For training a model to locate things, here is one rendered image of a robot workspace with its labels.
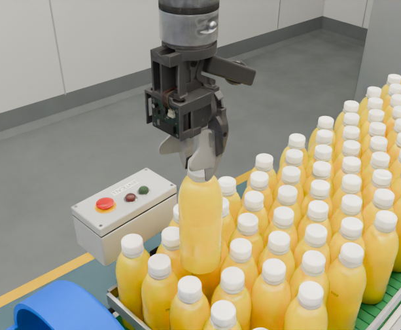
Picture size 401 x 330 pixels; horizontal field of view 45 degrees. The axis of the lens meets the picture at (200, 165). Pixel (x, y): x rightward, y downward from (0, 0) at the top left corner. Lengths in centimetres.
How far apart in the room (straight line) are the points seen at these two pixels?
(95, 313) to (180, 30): 36
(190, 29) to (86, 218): 50
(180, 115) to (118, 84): 337
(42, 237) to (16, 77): 133
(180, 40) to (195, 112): 10
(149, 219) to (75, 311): 43
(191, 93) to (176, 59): 6
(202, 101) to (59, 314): 32
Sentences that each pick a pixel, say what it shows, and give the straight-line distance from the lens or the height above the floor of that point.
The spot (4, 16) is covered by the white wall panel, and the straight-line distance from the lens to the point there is 347.
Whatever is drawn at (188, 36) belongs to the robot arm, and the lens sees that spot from 60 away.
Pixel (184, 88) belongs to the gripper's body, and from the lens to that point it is 63.
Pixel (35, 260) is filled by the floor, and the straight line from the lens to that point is 257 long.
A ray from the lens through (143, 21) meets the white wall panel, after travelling 398.
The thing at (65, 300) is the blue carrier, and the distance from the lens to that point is 66.
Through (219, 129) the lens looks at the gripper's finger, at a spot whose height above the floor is 138.
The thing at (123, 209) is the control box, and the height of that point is 110.
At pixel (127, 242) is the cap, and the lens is 89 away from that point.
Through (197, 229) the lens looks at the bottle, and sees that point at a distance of 78.
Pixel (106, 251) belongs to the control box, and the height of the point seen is 104.
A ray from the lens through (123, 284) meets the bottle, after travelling 93.
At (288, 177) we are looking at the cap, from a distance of 107.
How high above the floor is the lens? 171
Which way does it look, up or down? 34 degrees down
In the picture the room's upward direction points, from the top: straight up
